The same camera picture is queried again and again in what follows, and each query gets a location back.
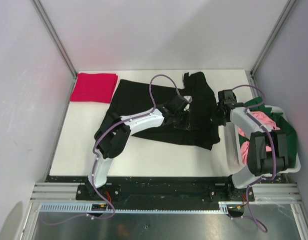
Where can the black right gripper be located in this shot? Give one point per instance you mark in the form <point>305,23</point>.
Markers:
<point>214,119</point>

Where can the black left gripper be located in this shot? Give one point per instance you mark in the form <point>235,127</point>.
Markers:
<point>185,124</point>

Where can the black t shirt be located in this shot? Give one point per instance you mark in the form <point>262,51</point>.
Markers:
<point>134,97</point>

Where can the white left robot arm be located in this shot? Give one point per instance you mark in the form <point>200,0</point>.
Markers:
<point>114,132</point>

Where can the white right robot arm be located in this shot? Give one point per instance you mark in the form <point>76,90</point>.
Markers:
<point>267,153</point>

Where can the green t shirt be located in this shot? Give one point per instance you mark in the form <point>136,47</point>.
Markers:
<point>286,127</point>

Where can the pink t shirt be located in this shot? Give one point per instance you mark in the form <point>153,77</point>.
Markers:
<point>244,141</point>

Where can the white plastic laundry bin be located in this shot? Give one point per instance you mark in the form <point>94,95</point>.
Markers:
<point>234,150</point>

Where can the folded magenta t shirt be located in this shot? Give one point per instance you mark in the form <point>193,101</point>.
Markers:
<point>94,87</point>

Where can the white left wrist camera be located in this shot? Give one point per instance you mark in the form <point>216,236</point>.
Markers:
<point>188,100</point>

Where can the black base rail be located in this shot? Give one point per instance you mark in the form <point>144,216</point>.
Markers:
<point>159,193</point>

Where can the left aluminium frame post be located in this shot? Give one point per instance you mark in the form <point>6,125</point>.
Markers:
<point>45,19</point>

